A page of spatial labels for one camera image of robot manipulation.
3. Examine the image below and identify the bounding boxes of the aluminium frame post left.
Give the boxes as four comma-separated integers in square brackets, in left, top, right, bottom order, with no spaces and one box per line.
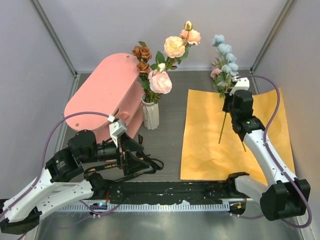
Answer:
[29,0,80,77]

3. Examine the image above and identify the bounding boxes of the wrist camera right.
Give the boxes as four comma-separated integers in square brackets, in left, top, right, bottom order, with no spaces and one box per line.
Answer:
[229,77,250,96]

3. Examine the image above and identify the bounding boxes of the orange wrapping paper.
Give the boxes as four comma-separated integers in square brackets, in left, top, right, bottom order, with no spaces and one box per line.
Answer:
[180,88,295,185]

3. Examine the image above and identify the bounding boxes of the mauve rose stem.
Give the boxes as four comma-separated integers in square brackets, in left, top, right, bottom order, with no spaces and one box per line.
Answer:
[209,61,248,152]

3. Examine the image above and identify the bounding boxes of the light pink peony stem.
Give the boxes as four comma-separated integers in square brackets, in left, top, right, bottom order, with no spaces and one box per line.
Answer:
[145,63,173,104]

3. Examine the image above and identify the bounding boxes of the white slotted cable duct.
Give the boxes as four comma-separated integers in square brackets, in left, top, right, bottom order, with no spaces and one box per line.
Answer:
[58,201,230,213]

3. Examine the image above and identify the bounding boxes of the pink wooden tiered shelf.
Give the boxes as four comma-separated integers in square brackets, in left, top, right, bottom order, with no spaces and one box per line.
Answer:
[64,53,144,143]

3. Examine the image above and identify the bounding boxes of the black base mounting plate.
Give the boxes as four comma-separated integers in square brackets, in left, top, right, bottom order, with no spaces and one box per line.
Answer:
[88,180,246,205]

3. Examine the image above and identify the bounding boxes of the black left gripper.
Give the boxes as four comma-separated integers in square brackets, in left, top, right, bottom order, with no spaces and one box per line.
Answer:
[82,131,151,174]

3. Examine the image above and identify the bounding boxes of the brown rose stem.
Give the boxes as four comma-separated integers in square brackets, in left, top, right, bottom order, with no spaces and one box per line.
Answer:
[131,41,155,103]

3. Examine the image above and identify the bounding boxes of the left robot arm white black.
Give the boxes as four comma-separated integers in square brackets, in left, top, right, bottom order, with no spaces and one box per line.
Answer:
[0,130,151,235]

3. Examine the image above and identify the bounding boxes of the blue flower stem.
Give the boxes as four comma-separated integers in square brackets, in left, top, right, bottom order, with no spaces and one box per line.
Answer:
[211,34,240,145]

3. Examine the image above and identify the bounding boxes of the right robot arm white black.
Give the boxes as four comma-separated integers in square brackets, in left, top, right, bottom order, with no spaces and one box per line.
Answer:
[222,89,311,221]

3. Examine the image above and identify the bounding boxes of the white ribbed ceramic vase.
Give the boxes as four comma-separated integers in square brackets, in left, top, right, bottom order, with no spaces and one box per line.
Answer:
[141,94,160,130]

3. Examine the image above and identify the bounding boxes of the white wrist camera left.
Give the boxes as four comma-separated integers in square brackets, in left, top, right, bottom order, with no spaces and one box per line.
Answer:
[107,115,128,147]

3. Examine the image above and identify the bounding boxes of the aluminium frame post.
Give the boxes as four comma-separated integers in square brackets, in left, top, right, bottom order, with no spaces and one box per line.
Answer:
[29,0,80,77]
[249,0,297,74]

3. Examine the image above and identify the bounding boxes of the peach rose stem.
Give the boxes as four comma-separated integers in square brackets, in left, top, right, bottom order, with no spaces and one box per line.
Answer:
[150,20,201,72]

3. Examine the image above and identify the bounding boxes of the aluminium frame post right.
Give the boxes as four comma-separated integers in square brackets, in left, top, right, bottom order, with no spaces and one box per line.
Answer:
[249,0,297,74]

